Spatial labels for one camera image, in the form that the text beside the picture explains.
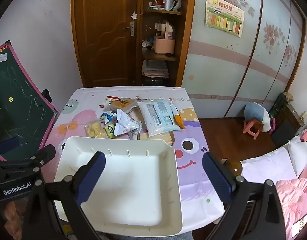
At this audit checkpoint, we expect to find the clear snack packet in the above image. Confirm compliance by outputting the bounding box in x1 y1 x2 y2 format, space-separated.
137 99 181 137

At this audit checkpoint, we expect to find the small blue snack packet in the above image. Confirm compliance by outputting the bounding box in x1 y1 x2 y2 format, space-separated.
100 111 116 124

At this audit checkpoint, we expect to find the person's left hand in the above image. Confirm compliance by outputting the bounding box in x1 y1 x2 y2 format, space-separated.
3 201 22 240

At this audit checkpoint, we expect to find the metal door handle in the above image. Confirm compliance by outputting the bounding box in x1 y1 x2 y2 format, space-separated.
123 21 135 37

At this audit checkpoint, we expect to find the pink basket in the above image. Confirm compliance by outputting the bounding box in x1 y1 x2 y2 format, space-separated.
153 21 175 55

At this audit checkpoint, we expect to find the orange pastry packet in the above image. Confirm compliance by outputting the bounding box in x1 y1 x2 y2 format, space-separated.
110 97 139 113

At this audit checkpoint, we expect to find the stack of folded towels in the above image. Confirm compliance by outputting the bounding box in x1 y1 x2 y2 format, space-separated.
142 59 169 78

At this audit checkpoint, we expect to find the blue cushion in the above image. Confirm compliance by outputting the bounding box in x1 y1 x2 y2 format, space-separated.
244 102 270 132

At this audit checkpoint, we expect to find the pale lilac bed sheet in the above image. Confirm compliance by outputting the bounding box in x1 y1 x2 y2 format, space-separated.
240 146 297 183

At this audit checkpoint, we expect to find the clear bag of yellow puffs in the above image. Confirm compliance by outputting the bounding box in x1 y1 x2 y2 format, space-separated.
84 120 105 138

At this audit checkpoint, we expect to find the brown round knob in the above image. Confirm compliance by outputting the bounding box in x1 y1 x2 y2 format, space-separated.
222 159 243 178

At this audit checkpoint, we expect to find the green chalkboard with pink frame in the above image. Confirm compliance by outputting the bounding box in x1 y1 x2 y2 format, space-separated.
0 40 60 162

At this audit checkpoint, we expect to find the cartoon printed tablecloth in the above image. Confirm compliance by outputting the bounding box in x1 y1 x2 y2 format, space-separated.
52 86 225 227

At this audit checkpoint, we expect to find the white plastic tray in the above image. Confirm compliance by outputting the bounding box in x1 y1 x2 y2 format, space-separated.
54 136 183 237

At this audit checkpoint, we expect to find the grey and white snack packet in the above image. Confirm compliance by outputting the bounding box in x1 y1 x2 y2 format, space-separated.
113 109 141 137

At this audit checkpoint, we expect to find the pink blanket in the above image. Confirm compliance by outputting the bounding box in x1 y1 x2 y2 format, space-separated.
275 165 307 238

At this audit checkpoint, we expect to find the red and white snack packet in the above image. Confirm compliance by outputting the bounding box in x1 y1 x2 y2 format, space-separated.
98 95 120 109

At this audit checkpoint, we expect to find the wooden corner shelf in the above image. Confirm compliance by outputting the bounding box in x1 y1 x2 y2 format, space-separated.
136 0 196 88

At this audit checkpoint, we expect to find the orange tube snack packet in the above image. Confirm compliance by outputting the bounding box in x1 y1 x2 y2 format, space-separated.
170 102 186 130

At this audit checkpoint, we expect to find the pink plastic stool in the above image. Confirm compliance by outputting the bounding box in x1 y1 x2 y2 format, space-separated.
243 119 262 140

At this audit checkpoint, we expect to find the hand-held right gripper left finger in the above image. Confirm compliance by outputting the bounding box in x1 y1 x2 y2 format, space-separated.
23 151 106 240

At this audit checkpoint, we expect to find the black easel knob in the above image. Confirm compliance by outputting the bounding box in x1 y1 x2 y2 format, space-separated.
41 89 53 103

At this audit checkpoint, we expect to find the dark wooden nightstand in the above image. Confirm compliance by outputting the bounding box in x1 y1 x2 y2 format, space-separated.
268 92 305 148

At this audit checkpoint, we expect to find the green snack packet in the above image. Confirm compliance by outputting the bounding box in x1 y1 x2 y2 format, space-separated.
104 122 117 139

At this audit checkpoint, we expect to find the floral sliding wardrobe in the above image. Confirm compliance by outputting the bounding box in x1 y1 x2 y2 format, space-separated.
181 0 306 118

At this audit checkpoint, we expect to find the brown wooden door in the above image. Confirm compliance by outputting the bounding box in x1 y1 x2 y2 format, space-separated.
71 0 144 88

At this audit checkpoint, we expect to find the white pillow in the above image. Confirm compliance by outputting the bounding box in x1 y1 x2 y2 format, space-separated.
288 136 307 178

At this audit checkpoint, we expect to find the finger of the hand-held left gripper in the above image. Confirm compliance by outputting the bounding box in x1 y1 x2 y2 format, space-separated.
0 144 56 172
0 136 20 161

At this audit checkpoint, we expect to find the wall poster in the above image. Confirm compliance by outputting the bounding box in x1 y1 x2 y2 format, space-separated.
205 0 245 38

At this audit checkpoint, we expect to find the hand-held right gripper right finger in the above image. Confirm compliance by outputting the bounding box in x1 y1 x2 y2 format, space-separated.
202 152 287 240

